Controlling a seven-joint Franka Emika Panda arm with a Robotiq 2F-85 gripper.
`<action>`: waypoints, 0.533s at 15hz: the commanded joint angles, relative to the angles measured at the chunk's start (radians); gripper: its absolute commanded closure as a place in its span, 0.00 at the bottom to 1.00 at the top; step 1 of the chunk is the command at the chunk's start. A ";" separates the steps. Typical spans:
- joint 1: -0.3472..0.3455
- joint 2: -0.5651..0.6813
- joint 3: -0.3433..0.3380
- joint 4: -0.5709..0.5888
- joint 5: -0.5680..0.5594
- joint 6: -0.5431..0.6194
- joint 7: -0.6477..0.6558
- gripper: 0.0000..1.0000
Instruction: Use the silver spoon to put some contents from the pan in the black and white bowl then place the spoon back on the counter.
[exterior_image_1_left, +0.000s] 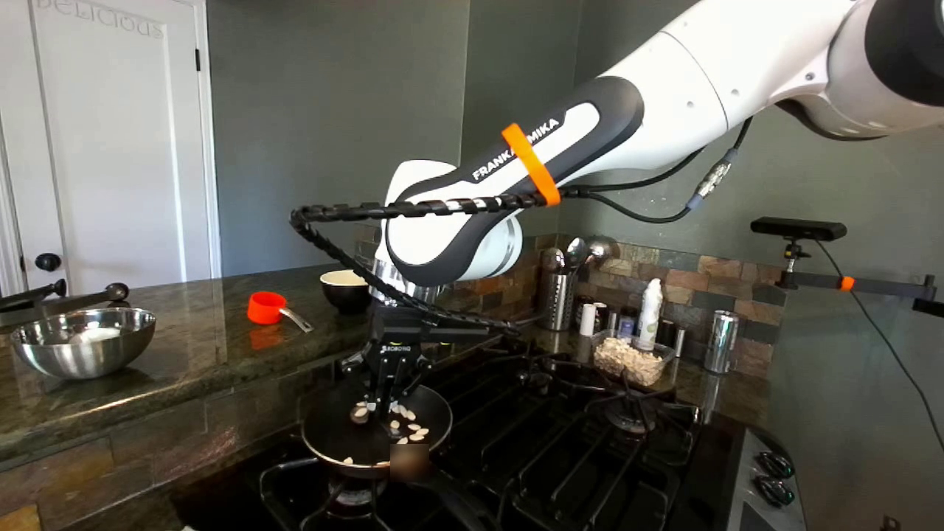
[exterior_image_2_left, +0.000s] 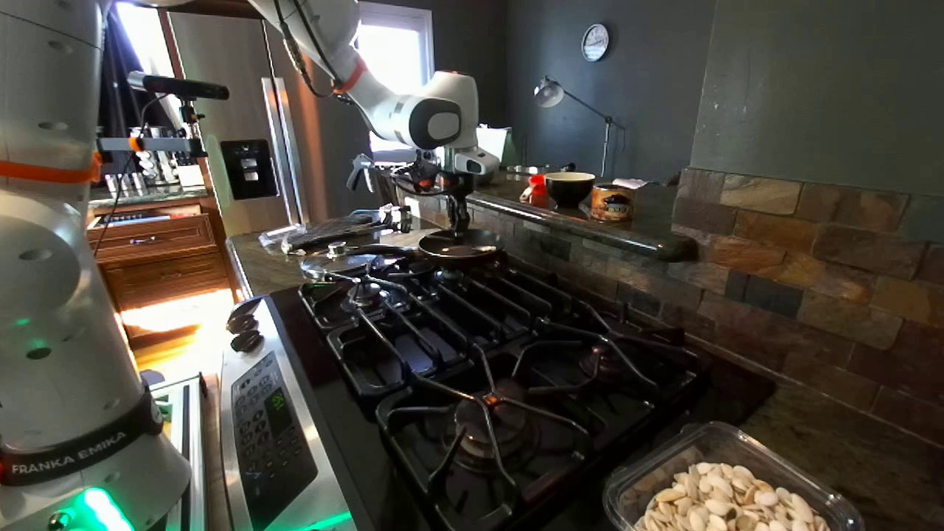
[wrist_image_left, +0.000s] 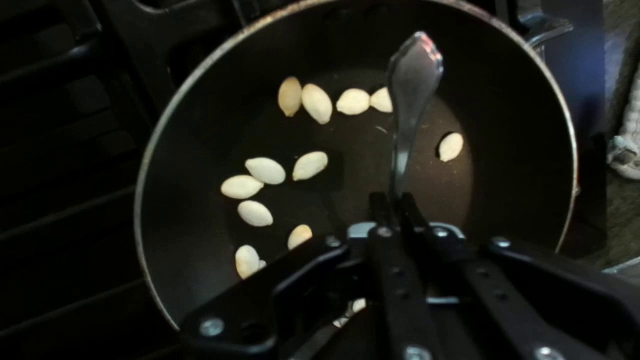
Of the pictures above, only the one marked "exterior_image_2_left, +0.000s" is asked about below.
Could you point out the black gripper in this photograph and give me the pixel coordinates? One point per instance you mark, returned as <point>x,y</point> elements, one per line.
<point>456,184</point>

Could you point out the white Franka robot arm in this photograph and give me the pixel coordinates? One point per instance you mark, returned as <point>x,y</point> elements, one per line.
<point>59,344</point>

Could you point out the black frying pan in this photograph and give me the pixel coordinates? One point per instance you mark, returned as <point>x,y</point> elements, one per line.
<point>457,247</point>

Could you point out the black and white bowl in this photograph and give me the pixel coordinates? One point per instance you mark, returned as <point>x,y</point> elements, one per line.
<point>571,189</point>

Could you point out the white box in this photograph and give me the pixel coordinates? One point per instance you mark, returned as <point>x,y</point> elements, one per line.
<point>497,142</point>

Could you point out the small amber jar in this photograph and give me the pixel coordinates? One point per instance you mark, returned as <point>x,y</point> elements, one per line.
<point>611,206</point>

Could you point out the black gas stove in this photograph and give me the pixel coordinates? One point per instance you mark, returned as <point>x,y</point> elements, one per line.
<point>490,374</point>

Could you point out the bright window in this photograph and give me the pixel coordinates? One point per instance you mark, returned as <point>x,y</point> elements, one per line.
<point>394,69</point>

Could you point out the silver desk lamp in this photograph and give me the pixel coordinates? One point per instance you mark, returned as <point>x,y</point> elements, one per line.
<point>575,104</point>

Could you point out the stainless steel fridge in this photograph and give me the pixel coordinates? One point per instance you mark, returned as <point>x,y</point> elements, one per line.
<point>295,148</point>

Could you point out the black stove knob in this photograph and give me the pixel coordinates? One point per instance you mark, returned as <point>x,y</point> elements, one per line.
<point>246,340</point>
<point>246,315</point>

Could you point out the wooden drawer cabinet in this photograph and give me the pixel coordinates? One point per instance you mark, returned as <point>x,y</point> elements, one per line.
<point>149,231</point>

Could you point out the clear container of nuts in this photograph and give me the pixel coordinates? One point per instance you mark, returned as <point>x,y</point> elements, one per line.
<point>727,492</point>

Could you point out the black wall device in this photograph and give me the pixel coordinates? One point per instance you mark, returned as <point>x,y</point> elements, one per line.
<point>246,166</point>

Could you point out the round wall clock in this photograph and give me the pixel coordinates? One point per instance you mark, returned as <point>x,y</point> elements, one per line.
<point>594,43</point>

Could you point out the black camera bar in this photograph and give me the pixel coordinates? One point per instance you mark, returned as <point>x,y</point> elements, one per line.
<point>178,88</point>

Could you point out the camera stand clamp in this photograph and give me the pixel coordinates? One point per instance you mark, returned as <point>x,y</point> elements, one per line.
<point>149,138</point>

